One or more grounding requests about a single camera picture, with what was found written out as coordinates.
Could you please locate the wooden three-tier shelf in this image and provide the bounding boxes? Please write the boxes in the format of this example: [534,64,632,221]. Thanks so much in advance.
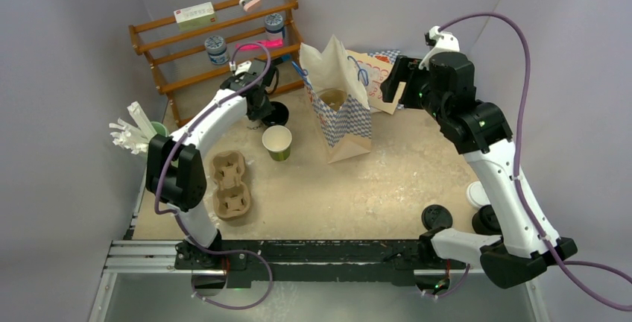
[128,0,303,127]

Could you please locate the blue checkered paper bag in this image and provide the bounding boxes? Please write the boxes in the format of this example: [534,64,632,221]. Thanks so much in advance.
[293,36,373,163]

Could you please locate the white wrapped straws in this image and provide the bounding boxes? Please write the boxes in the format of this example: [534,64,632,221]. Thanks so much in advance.
[109,101,159,156]

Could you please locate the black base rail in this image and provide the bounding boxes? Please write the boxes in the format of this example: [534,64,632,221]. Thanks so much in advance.
[174,239,465,288]

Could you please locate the green paper coffee cup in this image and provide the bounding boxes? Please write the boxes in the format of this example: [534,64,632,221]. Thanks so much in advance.
[262,125,292,162]

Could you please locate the blue patterned jar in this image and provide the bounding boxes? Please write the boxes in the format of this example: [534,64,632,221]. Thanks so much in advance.
[204,35,230,66]
[264,13,285,41]

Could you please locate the white green box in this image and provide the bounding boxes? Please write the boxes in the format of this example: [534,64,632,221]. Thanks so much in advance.
[174,1,217,32]

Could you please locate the black cup lid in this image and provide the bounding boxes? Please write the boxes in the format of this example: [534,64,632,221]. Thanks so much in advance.
[421,204,453,230]

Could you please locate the pink white small tool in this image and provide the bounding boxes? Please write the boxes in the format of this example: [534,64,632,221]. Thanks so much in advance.
[238,0,261,13]

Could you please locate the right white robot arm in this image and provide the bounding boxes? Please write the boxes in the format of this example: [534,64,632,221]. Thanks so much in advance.
[380,52,578,288]

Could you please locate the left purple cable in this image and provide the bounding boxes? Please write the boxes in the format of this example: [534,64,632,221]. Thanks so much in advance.
[154,41,274,312]

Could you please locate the black paper cup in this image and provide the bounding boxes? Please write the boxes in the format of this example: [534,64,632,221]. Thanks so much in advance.
[261,101,289,127]

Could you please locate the black blue marker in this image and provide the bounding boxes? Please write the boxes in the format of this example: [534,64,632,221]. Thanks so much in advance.
[272,54,292,66]

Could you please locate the black lid stack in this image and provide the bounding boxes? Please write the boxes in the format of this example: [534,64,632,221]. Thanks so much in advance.
[472,205,502,236]

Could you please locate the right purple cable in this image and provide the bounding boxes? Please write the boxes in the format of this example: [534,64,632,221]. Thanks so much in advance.
[420,12,632,312]

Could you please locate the single brown pulp carrier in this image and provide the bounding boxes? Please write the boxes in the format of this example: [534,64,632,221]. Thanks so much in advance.
[318,89,348,112]

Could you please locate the purple cable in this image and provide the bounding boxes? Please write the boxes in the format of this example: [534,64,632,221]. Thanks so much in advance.
[154,41,274,312]
[420,12,632,312]

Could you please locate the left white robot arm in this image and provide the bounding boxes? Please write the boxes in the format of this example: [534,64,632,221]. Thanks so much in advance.
[145,59,277,269]

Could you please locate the white cup lid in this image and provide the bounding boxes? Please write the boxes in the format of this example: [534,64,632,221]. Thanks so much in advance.
[466,181,490,209]

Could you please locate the green straw holder cup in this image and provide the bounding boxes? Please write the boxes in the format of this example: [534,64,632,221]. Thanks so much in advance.
[151,121,169,136]

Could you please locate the pink marker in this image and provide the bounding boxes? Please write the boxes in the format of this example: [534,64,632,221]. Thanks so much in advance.
[236,39,285,51]

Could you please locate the beige cakes paper bag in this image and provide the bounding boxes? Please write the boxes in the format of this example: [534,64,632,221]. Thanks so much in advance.
[347,50,398,115]

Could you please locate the blue patterned jar left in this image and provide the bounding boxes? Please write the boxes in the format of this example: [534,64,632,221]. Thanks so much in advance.
[204,35,230,66]

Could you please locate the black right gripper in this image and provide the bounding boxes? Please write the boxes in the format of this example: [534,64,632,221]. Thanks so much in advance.
[382,56,450,123]

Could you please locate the blue patterned jar right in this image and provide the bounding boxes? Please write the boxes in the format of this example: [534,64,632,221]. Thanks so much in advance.
[264,13,285,41]

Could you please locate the brown pulp cup carrier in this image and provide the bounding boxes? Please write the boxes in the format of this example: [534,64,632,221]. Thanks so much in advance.
[210,151,252,221]

